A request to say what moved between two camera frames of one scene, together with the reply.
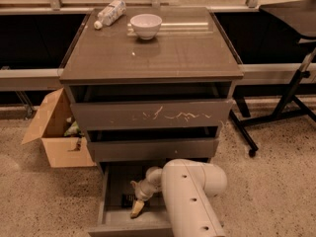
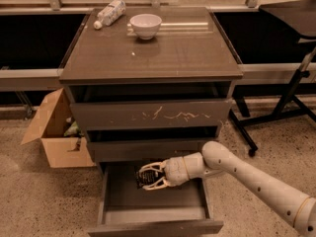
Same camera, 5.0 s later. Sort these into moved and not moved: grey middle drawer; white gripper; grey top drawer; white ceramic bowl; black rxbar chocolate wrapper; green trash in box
Moved: white gripper; black rxbar chocolate wrapper
Not moved: grey middle drawer; white ceramic bowl; green trash in box; grey top drawer
